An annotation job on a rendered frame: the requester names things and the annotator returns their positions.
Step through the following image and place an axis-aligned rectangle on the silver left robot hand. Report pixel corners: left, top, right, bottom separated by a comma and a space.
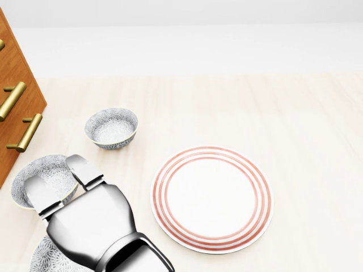
23, 154, 138, 270

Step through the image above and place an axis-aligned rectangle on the patterned grey bowl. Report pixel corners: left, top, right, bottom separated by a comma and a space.
10, 154, 79, 211
84, 107, 139, 151
29, 235, 98, 272

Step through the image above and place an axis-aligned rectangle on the white plate with red rings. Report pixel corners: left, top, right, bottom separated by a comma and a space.
150, 146, 275, 255

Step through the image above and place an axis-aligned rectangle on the wooden cabinet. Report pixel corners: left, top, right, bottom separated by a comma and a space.
0, 7, 48, 189

